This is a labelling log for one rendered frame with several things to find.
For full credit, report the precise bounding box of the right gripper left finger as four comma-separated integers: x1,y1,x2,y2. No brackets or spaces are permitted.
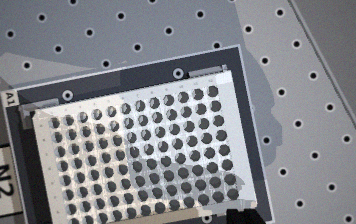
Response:
226,209,248,224

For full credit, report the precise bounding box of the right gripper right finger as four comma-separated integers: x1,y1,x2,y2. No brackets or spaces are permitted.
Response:
241,209,266,224

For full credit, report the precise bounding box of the white well plate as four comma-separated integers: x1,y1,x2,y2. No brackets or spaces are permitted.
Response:
32,70,257,224

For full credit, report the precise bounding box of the dark grey rectangular frame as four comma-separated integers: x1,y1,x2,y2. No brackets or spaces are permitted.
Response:
0,44,275,224

